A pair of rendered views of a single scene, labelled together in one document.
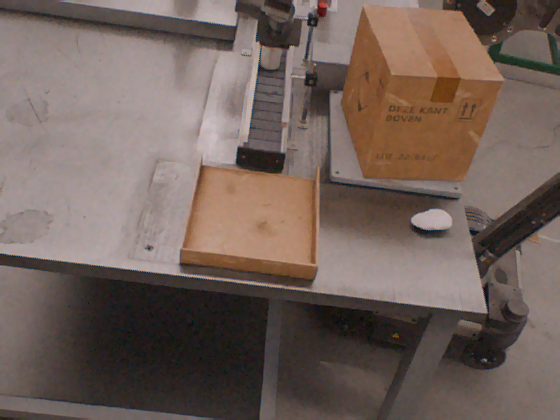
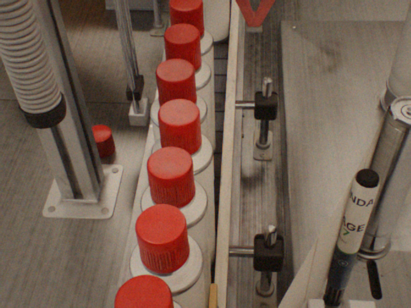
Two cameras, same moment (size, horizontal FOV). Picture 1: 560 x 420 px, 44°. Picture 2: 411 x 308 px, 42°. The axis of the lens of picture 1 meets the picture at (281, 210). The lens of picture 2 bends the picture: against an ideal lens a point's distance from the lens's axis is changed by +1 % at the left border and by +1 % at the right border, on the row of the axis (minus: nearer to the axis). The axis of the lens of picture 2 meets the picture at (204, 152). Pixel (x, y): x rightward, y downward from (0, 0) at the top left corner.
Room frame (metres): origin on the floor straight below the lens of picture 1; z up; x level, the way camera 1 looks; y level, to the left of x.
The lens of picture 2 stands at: (2.50, 0.21, 1.36)
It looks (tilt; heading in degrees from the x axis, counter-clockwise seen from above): 47 degrees down; 190
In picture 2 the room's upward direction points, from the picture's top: 3 degrees counter-clockwise
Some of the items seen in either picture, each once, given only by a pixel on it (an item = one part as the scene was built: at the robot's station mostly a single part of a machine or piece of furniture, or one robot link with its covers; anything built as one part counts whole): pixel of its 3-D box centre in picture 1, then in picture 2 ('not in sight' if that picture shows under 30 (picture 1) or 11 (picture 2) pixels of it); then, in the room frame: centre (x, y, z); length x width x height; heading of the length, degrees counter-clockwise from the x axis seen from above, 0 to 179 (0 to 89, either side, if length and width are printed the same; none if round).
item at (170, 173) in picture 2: not in sight; (178, 242); (2.26, 0.14, 0.98); 0.05 x 0.05 x 0.20
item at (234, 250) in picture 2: not in sight; (251, 258); (2.21, 0.20, 0.89); 0.06 x 0.03 x 0.12; 94
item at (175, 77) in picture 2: not in sight; (182, 153); (2.16, 0.13, 0.98); 0.05 x 0.05 x 0.20
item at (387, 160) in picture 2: not in sight; (386, 184); (2.17, 0.32, 0.97); 0.05 x 0.05 x 0.19
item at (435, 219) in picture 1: (432, 220); not in sight; (1.12, -0.32, 0.85); 0.08 x 0.07 x 0.04; 71
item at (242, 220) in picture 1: (254, 211); not in sight; (1.05, 0.05, 0.85); 0.30 x 0.26 x 0.04; 4
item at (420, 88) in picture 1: (413, 92); not in sight; (1.39, -0.25, 0.99); 0.30 x 0.24 x 0.27; 13
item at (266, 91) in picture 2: not in sight; (265, 113); (1.99, 0.21, 0.89); 0.03 x 0.03 x 0.12; 4
